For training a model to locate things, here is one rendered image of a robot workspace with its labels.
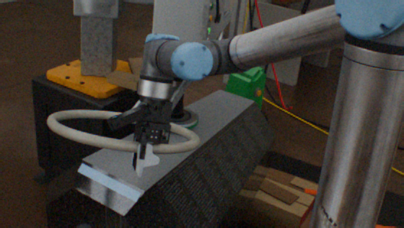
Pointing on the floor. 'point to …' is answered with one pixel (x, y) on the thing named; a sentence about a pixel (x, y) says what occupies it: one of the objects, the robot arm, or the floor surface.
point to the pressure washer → (248, 84)
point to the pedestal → (42, 112)
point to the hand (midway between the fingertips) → (135, 169)
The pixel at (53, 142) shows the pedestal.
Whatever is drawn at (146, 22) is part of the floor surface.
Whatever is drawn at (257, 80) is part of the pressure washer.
